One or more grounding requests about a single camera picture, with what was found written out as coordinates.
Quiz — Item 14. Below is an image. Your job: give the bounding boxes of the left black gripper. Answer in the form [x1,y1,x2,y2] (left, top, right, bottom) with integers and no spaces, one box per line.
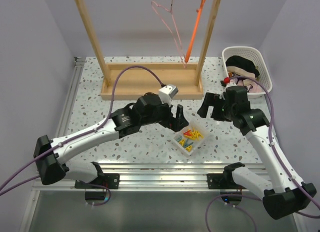
[140,98,188,132]

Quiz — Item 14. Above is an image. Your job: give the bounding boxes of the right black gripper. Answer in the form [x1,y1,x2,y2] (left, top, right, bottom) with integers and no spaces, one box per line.
[197,92,236,122]

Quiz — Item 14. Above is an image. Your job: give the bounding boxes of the red clothespin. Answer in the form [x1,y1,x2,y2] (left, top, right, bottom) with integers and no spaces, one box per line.
[183,130,194,138]

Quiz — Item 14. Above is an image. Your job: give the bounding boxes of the clear plastic clip box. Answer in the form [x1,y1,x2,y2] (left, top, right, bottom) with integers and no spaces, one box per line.
[172,120,211,156]

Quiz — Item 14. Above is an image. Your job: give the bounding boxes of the pink underwear navy trim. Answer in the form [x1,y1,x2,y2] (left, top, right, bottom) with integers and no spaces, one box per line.
[228,70,263,93]

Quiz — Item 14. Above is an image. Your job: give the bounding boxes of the black beige underwear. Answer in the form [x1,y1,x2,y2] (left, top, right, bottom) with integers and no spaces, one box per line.
[225,56,260,77]

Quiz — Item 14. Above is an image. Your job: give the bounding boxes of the wooden rack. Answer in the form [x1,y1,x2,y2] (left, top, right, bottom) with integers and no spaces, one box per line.
[74,0,221,100]

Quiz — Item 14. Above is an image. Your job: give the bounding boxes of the orange plastic hanger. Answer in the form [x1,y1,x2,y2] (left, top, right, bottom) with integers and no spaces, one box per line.
[184,0,206,63]

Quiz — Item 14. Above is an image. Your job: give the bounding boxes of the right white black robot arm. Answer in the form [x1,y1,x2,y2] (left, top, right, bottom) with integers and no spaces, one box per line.
[197,86,317,219]

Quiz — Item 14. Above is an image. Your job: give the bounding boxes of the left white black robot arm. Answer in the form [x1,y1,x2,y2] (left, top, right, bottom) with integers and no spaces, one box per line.
[33,93,189,188]

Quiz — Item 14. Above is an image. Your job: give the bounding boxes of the white plastic basket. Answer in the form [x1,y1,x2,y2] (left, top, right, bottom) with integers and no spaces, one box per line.
[222,46,273,98]

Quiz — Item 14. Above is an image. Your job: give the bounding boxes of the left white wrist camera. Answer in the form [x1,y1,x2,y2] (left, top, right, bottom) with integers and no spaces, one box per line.
[158,84,179,106]

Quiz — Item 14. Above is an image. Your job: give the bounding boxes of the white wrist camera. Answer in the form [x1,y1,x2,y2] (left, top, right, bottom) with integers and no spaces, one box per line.
[158,84,179,106]
[220,77,236,88]

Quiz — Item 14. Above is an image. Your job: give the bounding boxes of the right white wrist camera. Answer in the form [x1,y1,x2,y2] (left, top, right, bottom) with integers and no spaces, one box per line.
[220,77,236,88]

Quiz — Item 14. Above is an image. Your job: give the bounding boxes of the purple cable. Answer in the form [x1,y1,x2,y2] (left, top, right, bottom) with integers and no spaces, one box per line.
[84,183,112,206]
[204,193,263,232]
[0,65,166,197]
[228,75,320,216]

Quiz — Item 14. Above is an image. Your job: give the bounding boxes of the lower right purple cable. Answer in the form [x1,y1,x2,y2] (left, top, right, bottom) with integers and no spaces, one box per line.
[204,193,263,232]

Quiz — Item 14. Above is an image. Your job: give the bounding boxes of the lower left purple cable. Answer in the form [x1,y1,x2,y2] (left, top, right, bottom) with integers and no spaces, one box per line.
[84,183,112,206]

